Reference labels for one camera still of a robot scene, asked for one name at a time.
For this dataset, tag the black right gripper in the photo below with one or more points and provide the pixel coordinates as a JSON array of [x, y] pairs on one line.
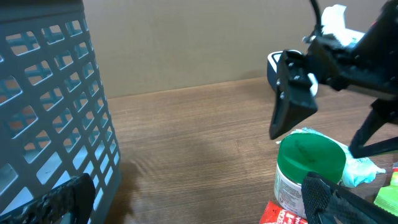
[[369, 67]]

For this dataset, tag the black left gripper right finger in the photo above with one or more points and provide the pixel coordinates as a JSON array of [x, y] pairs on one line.
[[327, 202]]

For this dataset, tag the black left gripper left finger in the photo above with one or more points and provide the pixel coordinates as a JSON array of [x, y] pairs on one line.
[[71, 202]]

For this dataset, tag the teal white snack pouch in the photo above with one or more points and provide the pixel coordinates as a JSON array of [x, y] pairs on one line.
[[356, 171]]

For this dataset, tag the red candy bar wrapper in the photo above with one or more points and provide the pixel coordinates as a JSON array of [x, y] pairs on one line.
[[273, 214]]

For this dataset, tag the green lid white jar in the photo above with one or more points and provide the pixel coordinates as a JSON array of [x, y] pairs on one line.
[[299, 154]]

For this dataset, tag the green Haribo gummy bag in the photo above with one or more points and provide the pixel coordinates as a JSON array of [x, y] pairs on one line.
[[387, 196]]

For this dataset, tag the white barcode scanner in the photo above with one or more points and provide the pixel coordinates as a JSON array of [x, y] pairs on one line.
[[272, 61]]

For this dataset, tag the grey plastic lattice basket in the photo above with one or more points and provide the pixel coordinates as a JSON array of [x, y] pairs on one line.
[[55, 121]]

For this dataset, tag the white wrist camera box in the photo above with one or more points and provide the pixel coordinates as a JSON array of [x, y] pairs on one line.
[[333, 22]]

